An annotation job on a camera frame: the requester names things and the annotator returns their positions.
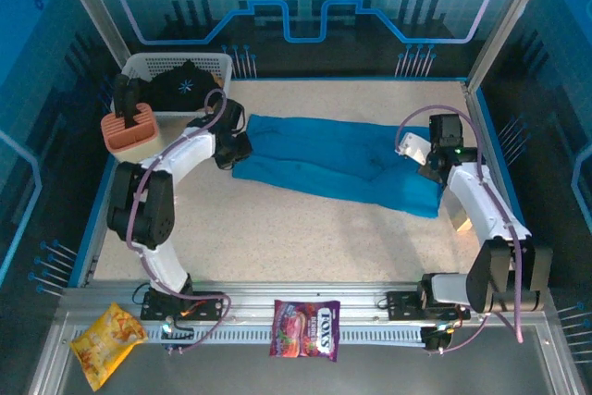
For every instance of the purple Fox's candy bag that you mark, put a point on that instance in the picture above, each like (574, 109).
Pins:
(305, 330)

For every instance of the orange cloth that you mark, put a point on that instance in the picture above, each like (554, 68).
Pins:
(221, 82)

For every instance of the black t-shirt with star print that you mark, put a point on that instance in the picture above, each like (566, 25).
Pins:
(185, 87)

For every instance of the yellow snack bag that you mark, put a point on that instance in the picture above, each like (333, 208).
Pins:
(106, 339)

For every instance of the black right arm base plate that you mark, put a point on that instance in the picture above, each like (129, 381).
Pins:
(402, 304)

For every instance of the cream knife block orange top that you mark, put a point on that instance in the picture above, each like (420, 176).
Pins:
(125, 133)

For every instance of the white plastic mesh basket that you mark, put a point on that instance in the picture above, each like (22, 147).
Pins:
(157, 64)

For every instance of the aluminium side rail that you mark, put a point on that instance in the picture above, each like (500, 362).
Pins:
(94, 247)
(472, 99)

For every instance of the aluminium frame beam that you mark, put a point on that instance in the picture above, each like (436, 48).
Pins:
(300, 293)

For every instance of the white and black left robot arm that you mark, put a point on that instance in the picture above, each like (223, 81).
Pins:
(185, 152)

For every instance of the blue t-shirt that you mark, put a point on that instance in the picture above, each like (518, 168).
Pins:
(324, 154)

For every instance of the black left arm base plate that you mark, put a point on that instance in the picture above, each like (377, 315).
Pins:
(208, 304)

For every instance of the small black controller box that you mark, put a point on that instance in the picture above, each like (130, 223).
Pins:
(178, 332)
(435, 339)

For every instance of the aluminium frame post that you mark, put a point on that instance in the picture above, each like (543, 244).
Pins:
(513, 6)
(92, 6)

